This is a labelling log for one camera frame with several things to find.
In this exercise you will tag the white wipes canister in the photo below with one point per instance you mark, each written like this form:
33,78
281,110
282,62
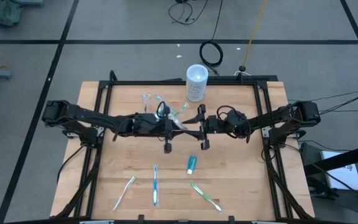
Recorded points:
197,84

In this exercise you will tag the teal toothpaste tube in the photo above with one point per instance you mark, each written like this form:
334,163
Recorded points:
192,163

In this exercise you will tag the white paper box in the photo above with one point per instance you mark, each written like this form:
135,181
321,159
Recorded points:
343,177

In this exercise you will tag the small black ball mount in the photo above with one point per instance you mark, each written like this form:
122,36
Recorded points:
243,68

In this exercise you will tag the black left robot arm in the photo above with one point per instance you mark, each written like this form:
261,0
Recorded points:
85,116

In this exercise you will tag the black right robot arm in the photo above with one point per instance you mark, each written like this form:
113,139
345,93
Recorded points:
278,116

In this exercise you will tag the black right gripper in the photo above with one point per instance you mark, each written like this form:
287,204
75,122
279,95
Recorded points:
228,123

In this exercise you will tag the black cart base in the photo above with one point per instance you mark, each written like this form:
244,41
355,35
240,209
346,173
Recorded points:
322,188

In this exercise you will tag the green cloth bundle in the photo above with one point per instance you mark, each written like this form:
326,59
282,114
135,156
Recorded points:
6,14

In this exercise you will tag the clear plastic toothbrush holder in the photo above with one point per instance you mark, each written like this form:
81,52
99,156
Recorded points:
183,125

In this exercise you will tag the black stand beam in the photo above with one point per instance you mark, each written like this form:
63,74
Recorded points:
353,154

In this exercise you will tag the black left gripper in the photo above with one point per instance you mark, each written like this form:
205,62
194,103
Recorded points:
148,124

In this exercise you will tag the black metal table frame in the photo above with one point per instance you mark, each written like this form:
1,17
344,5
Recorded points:
151,83

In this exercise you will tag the grey white toothbrush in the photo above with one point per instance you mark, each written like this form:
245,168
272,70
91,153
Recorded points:
149,99

